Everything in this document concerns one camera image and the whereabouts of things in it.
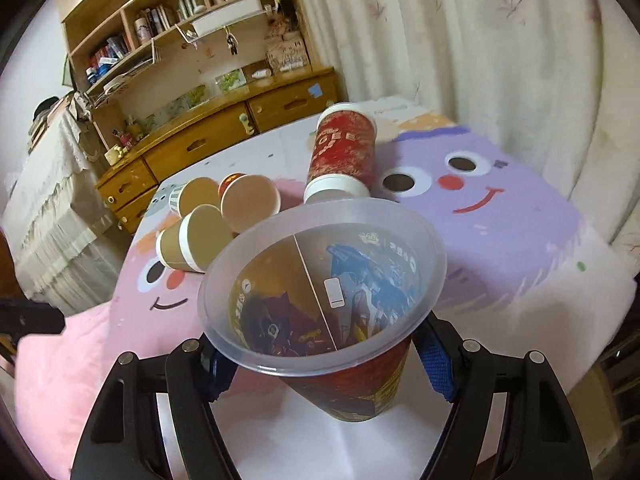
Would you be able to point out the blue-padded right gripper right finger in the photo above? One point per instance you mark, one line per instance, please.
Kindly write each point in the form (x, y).
(540, 436)

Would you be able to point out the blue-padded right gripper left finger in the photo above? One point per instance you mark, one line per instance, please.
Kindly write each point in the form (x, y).
(122, 438)

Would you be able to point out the clear printed plastic cup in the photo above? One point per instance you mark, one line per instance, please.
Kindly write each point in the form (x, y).
(326, 297)

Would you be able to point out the brown sleeved paper cup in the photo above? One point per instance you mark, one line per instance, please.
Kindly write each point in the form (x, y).
(195, 241)

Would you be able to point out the checkered paper cup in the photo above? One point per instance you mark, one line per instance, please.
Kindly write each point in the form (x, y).
(185, 197)

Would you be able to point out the small red paper cup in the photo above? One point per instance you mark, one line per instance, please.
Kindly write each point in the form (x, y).
(247, 199)

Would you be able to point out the tall red paper cup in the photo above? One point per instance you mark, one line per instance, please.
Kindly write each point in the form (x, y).
(342, 159)

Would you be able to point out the pink bed blanket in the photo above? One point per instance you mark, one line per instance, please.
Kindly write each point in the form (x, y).
(57, 380)

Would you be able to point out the lace-covered piano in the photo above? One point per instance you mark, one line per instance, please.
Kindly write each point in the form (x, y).
(65, 245)

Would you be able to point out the wooden desk with drawers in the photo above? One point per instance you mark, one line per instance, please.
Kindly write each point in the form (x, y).
(264, 104)

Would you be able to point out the cartoon monster tablecloth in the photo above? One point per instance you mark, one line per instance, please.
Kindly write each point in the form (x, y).
(525, 272)

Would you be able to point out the wooden bookshelf hutch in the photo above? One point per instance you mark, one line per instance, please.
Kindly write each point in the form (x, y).
(104, 38)

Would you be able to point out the decorated cardboard box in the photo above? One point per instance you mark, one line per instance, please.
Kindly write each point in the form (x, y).
(287, 54)

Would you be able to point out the white floral curtain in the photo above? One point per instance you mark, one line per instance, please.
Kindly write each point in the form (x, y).
(555, 83)

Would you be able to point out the white storage tray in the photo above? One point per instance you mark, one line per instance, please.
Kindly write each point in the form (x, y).
(226, 15)

